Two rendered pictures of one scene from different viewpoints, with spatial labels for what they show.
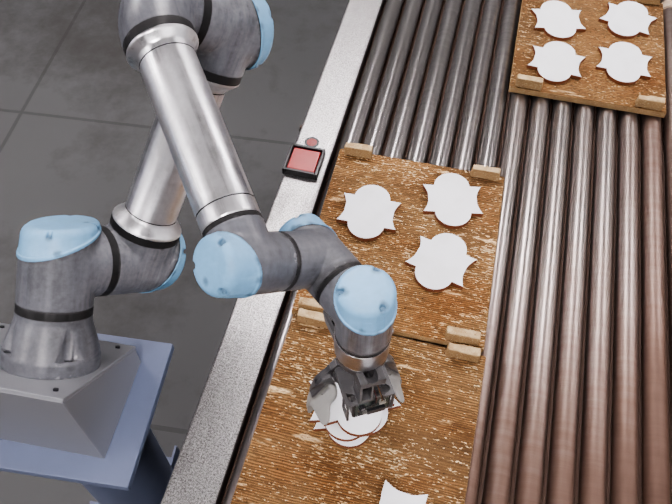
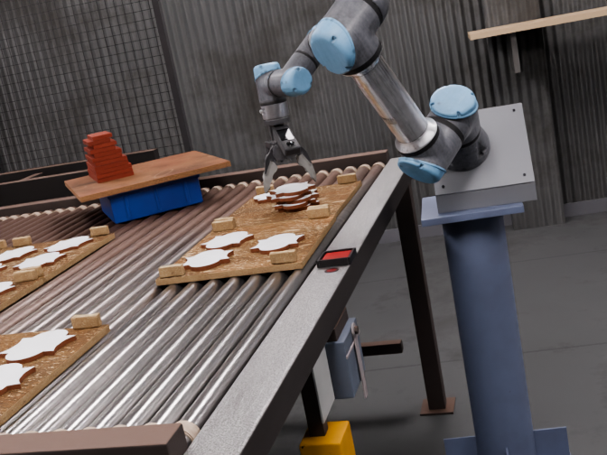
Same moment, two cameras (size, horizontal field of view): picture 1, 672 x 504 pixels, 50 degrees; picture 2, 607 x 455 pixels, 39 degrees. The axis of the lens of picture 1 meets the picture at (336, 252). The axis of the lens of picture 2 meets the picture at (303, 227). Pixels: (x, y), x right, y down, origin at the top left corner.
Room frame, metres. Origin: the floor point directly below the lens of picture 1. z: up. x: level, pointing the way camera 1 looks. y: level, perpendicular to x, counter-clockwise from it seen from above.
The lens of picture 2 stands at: (2.89, 0.12, 1.44)
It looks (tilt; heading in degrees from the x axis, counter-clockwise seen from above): 13 degrees down; 183
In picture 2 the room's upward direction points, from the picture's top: 11 degrees counter-clockwise
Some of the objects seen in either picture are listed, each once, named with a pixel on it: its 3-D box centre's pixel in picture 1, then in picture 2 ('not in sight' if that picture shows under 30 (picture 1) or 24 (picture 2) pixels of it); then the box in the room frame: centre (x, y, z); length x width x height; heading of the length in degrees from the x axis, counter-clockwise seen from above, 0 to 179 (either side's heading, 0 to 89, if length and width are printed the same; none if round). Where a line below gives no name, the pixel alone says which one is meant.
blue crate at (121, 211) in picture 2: not in sight; (148, 193); (-0.03, -0.55, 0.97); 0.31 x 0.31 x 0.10; 22
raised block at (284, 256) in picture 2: (358, 150); (283, 256); (1.04, -0.04, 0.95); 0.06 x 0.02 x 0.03; 78
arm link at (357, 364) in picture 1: (364, 340); (274, 111); (0.45, -0.04, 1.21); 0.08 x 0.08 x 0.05
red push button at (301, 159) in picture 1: (304, 161); (336, 258); (1.03, 0.07, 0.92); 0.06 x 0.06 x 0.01; 77
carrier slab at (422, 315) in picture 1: (404, 241); (252, 247); (0.82, -0.13, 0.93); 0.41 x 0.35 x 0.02; 168
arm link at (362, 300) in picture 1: (363, 309); (270, 83); (0.46, -0.04, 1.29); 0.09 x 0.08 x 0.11; 37
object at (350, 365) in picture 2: not in sight; (334, 360); (1.23, 0.03, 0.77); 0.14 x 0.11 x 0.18; 167
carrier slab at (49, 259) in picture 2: not in sight; (26, 257); (0.53, -0.80, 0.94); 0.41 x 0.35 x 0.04; 167
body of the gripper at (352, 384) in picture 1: (361, 372); (279, 139); (0.45, -0.04, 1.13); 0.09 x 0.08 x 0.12; 18
